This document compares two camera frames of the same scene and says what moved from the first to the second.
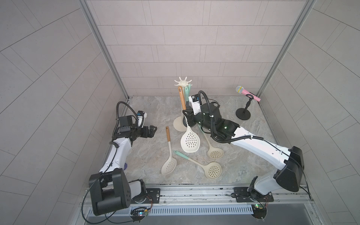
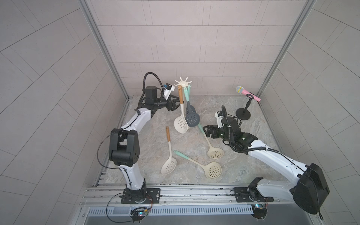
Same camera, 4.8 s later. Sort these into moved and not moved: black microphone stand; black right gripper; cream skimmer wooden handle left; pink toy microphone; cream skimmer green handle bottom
Moved: black right gripper
Not moved: cream skimmer green handle bottom; pink toy microphone; cream skimmer wooden handle left; black microphone stand
